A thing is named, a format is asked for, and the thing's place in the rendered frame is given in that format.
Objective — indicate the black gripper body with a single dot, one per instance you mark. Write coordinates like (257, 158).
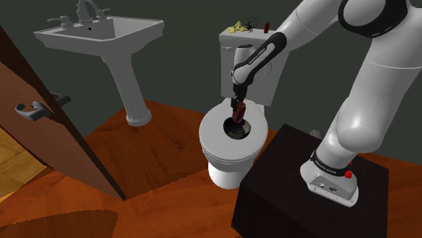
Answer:
(239, 91)

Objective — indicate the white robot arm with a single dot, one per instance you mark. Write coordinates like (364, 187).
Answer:
(372, 99)

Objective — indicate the dark red bottle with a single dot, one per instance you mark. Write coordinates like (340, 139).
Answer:
(239, 113)

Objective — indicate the black bowl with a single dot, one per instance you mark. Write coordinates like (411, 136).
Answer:
(244, 129)

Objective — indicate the white toilet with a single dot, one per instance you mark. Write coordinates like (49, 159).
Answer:
(230, 148)

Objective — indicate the yellow crumpled object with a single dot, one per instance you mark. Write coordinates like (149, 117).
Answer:
(238, 28)

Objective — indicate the black spider figure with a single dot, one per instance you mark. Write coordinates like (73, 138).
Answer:
(252, 23)

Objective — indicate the small red bottle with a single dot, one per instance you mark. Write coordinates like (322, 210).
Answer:
(266, 27)

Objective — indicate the dark robot stand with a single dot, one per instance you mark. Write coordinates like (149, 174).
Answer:
(280, 197)

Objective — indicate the grey pedestal sink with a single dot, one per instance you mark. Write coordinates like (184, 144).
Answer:
(108, 36)

